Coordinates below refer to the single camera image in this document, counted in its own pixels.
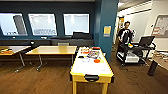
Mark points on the person in dark shirt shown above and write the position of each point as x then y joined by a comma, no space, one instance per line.
124,33

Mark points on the yellow gaming table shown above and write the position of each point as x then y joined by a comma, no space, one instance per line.
90,71

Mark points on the white cart box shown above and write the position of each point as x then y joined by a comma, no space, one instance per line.
128,57

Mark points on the framed wall board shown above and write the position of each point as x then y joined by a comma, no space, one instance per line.
160,26

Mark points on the dark bench cushion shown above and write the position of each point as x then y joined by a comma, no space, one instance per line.
82,35

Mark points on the grey chair back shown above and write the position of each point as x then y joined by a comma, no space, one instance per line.
63,44

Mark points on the yellow wooden table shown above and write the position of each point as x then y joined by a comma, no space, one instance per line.
50,50
16,49

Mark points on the black laptop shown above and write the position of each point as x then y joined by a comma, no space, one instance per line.
146,41

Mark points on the colourful snack packets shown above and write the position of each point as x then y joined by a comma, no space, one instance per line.
93,54

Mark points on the black flat disc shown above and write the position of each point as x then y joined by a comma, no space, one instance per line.
80,57

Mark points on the dark wall bench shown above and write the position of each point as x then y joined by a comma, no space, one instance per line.
33,40

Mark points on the small red game piece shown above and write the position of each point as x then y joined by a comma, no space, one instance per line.
96,48

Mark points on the black wheeled cart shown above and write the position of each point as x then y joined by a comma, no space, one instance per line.
133,55

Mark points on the red game box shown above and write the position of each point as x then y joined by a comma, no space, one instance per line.
85,50

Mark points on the small orange item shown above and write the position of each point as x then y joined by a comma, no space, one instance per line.
6,51

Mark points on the bright wall window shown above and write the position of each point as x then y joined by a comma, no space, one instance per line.
8,25
76,24
42,24

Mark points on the yellow wall sign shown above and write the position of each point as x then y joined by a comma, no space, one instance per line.
107,31

